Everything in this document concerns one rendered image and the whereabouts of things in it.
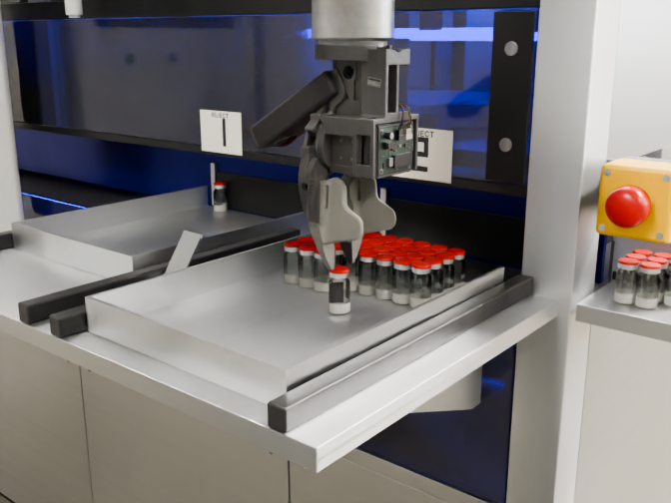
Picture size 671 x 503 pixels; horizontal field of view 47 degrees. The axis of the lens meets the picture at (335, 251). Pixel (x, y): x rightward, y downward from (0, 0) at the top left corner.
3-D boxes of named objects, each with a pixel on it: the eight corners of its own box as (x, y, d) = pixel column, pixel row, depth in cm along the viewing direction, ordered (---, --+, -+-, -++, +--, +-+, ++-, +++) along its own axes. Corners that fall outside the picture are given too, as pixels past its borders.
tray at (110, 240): (206, 206, 128) (205, 185, 127) (327, 230, 112) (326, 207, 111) (13, 248, 103) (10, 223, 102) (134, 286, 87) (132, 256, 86)
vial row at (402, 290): (306, 272, 91) (305, 236, 90) (434, 305, 80) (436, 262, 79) (293, 277, 89) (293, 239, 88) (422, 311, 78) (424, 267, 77)
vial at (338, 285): (337, 306, 80) (337, 266, 79) (354, 310, 78) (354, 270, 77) (324, 311, 78) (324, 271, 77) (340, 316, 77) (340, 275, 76)
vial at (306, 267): (308, 281, 88) (307, 243, 87) (322, 284, 87) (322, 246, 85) (295, 285, 86) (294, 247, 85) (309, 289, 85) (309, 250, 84)
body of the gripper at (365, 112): (370, 187, 68) (372, 45, 64) (298, 177, 73) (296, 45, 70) (418, 176, 73) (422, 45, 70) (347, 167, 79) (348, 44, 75)
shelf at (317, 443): (187, 214, 132) (187, 202, 131) (585, 297, 89) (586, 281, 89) (-112, 279, 96) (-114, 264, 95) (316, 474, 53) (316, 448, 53)
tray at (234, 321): (320, 255, 99) (319, 230, 98) (502, 297, 83) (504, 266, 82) (88, 331, 74) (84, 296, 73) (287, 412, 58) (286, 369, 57)
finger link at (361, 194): (386, 271, 75) (382, 180, 72) (339, 260, 79) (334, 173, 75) (405, 260, 77) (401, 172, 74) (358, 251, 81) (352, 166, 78)
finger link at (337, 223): (349, 281, 71) (357, 182, 69) (302, 269, 74) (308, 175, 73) (370, 277, 73) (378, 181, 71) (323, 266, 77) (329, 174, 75)
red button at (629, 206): (613, 220, 77) (617, 180, 76) (654, 226, 75) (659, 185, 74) (599, 227, 74) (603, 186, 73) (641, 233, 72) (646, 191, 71)
